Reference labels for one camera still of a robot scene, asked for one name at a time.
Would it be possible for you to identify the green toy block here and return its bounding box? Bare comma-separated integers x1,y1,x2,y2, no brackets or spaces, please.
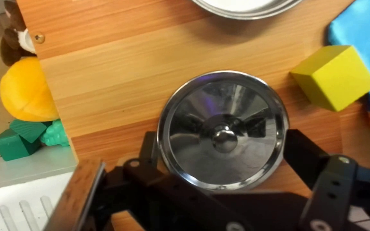
0,120,69,162

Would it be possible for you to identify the silver steel pot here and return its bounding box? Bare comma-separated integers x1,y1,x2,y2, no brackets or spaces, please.
191,0,302,21

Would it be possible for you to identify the wooden toy kitchen counter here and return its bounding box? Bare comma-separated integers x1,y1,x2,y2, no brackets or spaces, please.
18,0,351,231

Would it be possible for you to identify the yellow cube block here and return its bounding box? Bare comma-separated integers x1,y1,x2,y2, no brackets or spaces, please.
290,45,370,112

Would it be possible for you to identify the white toy sink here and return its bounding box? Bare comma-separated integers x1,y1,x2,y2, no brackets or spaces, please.
0,14,76,231

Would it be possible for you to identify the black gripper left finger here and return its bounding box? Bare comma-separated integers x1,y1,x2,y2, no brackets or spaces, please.
94,130,247,231

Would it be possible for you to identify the yellow toy lemon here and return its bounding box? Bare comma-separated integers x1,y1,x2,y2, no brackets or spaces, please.
0,58,59,122

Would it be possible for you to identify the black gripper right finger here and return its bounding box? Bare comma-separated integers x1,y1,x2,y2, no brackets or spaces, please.
284,130,370,231

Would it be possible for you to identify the silver pot lid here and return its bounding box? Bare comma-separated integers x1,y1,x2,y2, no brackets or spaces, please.
157,71,289,192

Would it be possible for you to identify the brown plush toy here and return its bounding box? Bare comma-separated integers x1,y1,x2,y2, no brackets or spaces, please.
0,0,36,67

